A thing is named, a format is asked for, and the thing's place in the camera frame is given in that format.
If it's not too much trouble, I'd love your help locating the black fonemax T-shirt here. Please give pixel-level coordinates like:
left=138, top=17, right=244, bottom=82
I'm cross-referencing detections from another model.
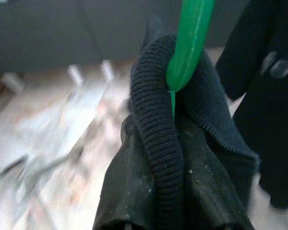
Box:
left=121, top=33, right=264, bottom=230
left=215, top=0, right=288, bottom=210

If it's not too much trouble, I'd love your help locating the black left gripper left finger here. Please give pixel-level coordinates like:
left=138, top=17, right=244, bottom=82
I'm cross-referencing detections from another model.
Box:
left=92, top=134, right=158, bottom=230

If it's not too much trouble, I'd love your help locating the green plastic hanger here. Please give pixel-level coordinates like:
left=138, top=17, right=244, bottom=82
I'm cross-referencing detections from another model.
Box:
left=165, top=0, right=216, bottom=125

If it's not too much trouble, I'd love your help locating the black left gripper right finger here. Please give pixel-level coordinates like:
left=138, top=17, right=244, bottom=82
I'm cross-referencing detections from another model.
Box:
left=176, top=119, right=256, bottom=230

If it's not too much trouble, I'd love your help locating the black TV cabinet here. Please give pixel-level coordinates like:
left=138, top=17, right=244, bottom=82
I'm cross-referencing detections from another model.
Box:
left=0, top=0, right=231, bottom=93

